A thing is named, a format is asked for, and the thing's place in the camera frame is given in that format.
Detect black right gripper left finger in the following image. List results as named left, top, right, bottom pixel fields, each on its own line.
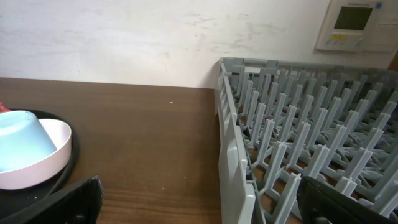
left=1, top=175, right=104, bottom=224

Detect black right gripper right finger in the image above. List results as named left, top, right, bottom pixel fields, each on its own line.
left=297, top=176, right=393, bottom=224

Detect red snack wrapper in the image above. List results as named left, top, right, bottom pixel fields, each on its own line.
left=0, top=103, right=11, bottom=113

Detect grey dishwasher rack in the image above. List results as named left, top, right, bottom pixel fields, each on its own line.
left=215, top=57, right=397, bottom=223

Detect white bowl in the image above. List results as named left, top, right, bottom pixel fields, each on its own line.
left=1, top=119, right=72, bottom=190

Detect round black serving tray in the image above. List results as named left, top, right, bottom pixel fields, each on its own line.
left=1, top=110, right=80, bottom=218

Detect light blue plastic cup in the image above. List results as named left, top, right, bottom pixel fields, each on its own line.
left=1, top=110, right=57, bottom=172

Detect wall control panel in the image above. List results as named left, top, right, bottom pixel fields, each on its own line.
left=315, top=0, right=397, bottom=52

